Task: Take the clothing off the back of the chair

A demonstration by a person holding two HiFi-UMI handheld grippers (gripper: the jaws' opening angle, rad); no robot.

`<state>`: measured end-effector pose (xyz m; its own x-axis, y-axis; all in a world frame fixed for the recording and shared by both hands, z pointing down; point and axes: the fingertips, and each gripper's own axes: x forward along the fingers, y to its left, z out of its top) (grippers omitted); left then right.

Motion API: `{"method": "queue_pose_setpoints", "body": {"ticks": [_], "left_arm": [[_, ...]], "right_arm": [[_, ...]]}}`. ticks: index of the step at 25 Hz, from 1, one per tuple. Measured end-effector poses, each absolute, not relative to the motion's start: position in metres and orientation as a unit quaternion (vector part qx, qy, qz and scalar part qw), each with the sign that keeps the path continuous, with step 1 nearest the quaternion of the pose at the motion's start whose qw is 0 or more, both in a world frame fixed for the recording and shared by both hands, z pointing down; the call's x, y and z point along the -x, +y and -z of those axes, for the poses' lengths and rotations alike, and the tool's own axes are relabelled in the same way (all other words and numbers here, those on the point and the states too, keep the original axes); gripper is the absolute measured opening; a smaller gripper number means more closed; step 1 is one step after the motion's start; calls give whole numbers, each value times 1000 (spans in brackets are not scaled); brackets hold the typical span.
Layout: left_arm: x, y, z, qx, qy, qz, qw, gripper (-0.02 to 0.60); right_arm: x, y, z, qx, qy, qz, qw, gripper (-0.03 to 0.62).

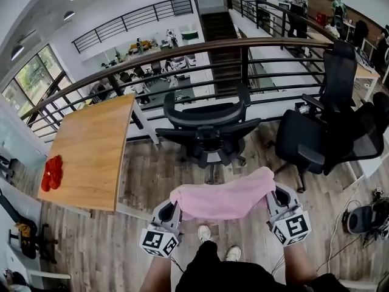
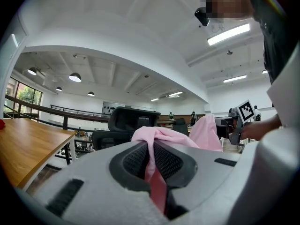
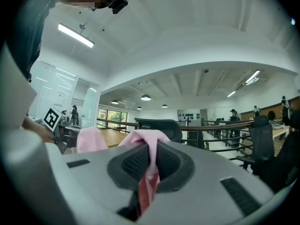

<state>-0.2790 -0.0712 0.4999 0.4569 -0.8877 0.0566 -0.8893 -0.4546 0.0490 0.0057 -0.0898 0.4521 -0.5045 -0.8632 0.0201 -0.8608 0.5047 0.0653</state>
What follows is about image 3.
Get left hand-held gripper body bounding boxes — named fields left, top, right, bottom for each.
left=43, top=107, right=80, bottom=154

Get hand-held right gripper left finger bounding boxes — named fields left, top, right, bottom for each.
left=107, top=143, right=150, bottom=221

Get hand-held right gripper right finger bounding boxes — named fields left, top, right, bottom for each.
left=156, top=141, right=195, bottom=194

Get pink clothes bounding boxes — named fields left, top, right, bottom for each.
left=76, top=127, right=172, bottom=217

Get black mesh chair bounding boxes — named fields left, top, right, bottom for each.
left=134, top=117, right=183, bottom=144

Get person's left forearm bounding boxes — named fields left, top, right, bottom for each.
left=22, top=115, right=55, bottom=143

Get black office chair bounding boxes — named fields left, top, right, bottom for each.
left=236, top=115, right=275, bottom=171

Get window with green view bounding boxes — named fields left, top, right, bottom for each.
left=98, top=108, right=128, bottom=129

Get grey pegboard panel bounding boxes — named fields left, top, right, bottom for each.
left=177, top=109, right=201, bottom=126

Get black railing with wooden top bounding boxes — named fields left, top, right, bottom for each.
left=96, top=117, right=256, bottom=160

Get person's black shirt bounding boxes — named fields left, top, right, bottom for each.
left=4, top=0, right=64, bottom=82

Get wooden table with white frame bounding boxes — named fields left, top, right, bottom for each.
left=99, top=128, right=130, bottom=148

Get black head-mounted camera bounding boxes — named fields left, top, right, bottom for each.
left=108, top=0, right=129, bottom=15

